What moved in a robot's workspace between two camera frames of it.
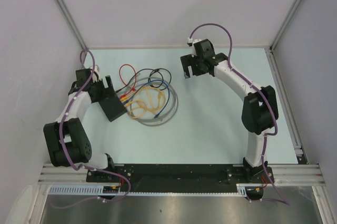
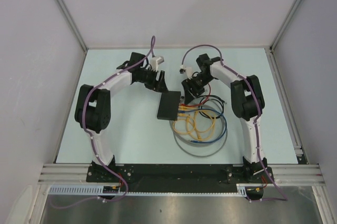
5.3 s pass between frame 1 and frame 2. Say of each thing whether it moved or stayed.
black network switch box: moved
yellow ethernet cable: moved
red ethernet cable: moved
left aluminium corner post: stayed
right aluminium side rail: stayed
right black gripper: moved
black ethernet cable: moved
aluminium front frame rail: stayed
